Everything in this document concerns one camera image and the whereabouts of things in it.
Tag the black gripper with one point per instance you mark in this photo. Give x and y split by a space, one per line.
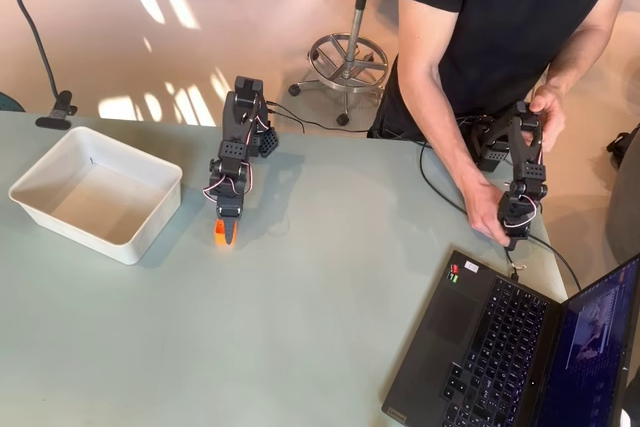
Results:
228 211

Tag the orange cube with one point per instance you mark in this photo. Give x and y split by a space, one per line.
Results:
218 236

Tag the black leader arm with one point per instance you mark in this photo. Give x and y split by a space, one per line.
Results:
525 147

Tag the person's right forearm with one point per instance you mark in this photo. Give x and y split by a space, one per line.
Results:
445 132

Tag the black follower robot arm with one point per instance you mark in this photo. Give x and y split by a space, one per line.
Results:
232 147

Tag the person's left forearm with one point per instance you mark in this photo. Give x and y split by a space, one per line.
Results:
575 57

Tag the white plastic bin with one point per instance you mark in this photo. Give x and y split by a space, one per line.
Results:
100 197

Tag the person's right hand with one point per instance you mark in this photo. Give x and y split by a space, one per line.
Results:
482 209

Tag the person's left hand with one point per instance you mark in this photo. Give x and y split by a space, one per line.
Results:
552 112

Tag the metal stool with dark seat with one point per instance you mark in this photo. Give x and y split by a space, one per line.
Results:
357 17

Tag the teal chair edge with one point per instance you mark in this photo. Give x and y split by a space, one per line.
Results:
7 103

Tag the dark grey laptop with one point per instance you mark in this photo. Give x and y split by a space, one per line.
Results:
500 337

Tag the person in black t-shirt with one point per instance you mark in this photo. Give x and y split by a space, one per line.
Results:
500 22

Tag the grey beanbag seat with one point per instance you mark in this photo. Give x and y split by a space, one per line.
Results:
625 217

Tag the black backpack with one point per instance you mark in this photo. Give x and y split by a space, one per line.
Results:
622 147

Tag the black gooseneck camera mount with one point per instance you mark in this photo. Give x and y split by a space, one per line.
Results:
62 103

